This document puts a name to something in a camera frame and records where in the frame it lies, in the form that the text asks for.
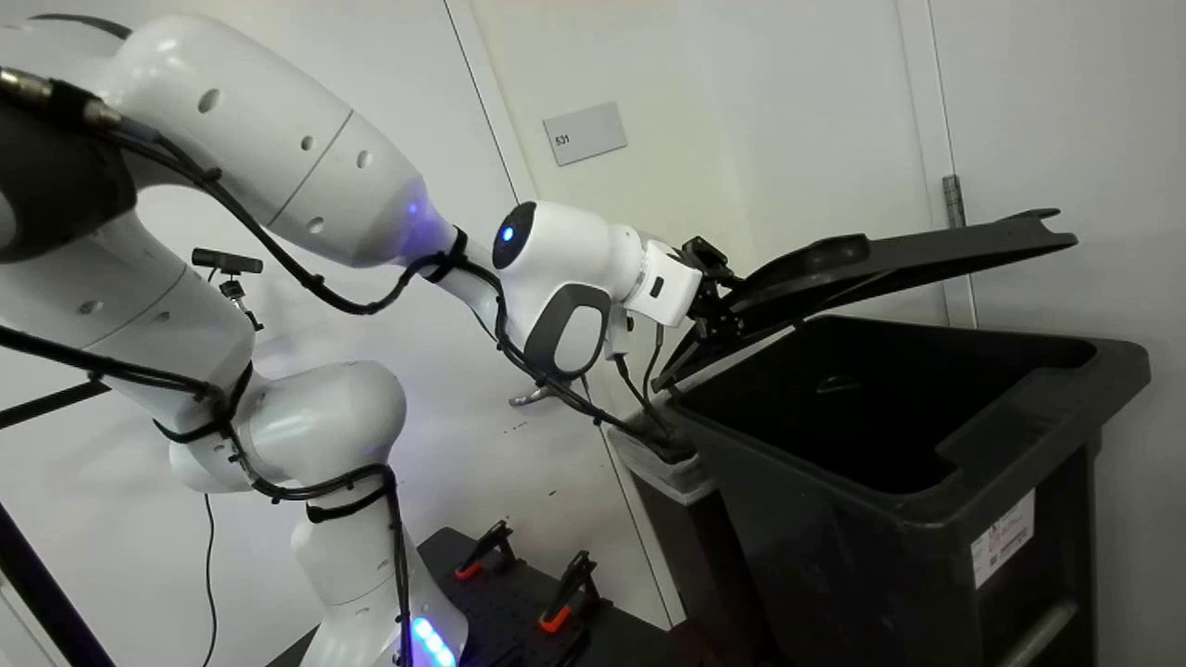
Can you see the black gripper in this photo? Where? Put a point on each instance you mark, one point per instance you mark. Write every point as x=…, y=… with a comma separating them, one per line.
x=710, y=316

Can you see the black bin lid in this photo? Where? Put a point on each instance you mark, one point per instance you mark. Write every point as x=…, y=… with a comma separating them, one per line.
x=853, y=267

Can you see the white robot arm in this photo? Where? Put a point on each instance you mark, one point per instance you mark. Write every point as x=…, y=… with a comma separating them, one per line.
x=85, y=284

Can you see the small bin with plastic liner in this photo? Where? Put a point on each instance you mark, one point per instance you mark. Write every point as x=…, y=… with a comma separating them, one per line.
x=694, y=539

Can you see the black wheeled bin body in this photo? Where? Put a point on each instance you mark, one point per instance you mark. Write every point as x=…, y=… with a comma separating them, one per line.
x=862, y=458

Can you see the white label on bin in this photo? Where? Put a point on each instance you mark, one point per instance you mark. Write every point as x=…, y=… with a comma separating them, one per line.
x=1003, y=539

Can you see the silver door hinge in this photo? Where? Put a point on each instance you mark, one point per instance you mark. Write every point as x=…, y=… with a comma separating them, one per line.
x=952, y=202

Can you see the black clamp with orange grip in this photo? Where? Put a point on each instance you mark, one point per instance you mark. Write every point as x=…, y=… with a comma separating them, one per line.
x=485, y=552

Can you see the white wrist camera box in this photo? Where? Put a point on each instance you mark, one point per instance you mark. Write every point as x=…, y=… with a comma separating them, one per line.
x=666, y=288

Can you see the white wall plate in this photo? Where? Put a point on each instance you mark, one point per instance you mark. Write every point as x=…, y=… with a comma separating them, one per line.
x=584, y=136

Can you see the black camera on stand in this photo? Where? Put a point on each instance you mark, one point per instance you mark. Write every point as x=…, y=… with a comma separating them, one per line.
x=222, y=267

